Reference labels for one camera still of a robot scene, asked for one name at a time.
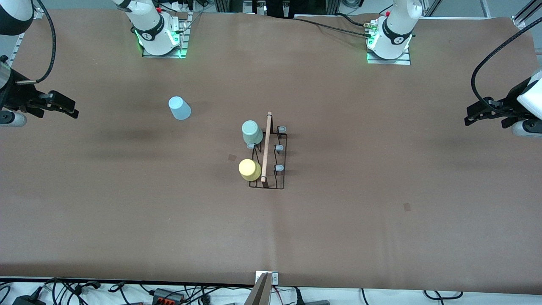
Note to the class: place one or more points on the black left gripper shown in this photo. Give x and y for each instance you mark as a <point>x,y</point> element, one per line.
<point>509,103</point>

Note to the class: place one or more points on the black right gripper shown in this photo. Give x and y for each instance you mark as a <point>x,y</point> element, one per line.
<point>17,95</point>

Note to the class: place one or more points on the teal green plastic cup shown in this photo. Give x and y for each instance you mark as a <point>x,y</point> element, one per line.
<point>252,133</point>

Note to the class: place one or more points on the yellow plastic cup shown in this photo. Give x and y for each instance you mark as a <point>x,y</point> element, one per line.
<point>250,169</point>

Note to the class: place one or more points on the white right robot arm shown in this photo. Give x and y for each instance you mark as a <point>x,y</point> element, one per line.
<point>148,21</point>

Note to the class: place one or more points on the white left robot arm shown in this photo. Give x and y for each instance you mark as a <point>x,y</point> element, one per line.
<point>396,25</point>

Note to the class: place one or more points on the light blue plastic cup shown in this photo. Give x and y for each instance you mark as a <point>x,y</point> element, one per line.
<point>180,109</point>

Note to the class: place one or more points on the brown table cover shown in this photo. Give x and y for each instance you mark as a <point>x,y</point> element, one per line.
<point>338,233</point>

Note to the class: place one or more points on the black power adapter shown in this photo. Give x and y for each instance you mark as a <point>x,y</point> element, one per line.
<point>27,300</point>

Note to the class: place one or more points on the black orange terminal block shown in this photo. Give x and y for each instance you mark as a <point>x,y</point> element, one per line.
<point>168,295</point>

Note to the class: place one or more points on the person in dark clothes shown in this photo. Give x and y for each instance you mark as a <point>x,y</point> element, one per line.
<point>286,7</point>

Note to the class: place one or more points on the aluminium profile beam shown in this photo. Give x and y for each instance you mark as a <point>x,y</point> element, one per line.
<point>259,294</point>

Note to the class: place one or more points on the aluminium frame rail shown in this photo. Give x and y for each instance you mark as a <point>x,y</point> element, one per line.
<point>21,38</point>
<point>525,17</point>

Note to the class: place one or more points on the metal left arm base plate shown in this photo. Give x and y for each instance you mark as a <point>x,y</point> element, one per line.
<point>404,60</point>

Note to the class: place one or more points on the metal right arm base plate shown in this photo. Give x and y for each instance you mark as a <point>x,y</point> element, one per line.
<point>183,38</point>

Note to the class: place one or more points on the small metal bracket plate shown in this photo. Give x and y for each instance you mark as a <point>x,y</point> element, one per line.
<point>275,278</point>

